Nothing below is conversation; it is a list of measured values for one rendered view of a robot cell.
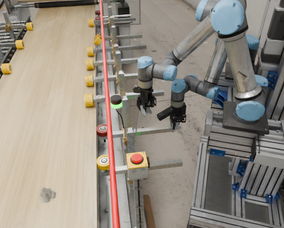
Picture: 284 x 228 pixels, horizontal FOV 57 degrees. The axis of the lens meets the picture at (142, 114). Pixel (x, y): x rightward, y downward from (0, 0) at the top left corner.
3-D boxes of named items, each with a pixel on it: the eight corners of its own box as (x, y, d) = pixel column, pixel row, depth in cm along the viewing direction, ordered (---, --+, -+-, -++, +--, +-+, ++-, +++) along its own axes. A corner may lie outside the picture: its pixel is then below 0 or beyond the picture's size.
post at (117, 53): (124, 106, 204) (120, 49, 175) (125, 109, 202) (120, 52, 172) (120, 107, 204) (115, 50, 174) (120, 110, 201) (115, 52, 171)
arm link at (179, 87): (189, 80, 140) (180, 87, 135) (187, 97, 147) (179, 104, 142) (177, 75, 144) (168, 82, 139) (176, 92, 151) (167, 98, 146)
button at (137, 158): (141, 155, 93) (141, 152, 92) (143, 163, 90) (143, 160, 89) (130, 157, 93) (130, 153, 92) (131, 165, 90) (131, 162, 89)
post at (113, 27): (119, 75, 243) (115, 24, 214) (120, 77, 241) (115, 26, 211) (115, 76, 243) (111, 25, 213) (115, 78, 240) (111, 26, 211)
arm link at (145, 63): (150, 63, 121) (134, 60, 124) (151, 83, 128) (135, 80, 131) (156, 56, 127) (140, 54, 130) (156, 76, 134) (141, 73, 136)
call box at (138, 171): (145, 164, 99) (145, 150, 94) (148, 179, 94) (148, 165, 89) (127, 167, 98) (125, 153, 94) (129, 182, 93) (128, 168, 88)
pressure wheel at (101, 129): (111, 136, 162) (109, 122, 155) (111, 145, 156) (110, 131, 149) (98, 137, 162) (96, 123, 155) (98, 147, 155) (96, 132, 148)
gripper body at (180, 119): (185, 123, 154) (187, 107, 147) (171, 125, 153) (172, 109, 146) (182, 115, 160) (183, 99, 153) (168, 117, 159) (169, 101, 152)
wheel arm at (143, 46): (145, 47, 234) (145, 43, 232) (146, 49, 231) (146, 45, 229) (90, 51, 229) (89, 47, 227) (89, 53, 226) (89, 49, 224)
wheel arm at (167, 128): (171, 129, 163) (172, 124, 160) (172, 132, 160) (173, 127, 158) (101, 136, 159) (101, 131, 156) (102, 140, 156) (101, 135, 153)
